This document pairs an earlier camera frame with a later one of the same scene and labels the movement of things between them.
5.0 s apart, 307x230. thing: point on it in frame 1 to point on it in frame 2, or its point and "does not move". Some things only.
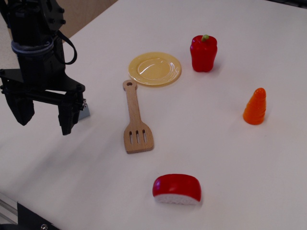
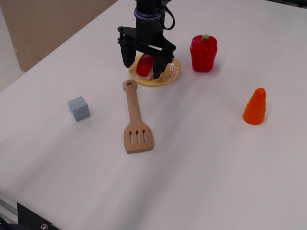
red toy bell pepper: (203, 50) does not move
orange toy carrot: (254, 111) does not move
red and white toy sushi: (177, 189) to (145, 66)
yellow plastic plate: (155, 69) does not move
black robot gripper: (42, 78) to (148, 36)
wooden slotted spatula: (137, 136) does not move
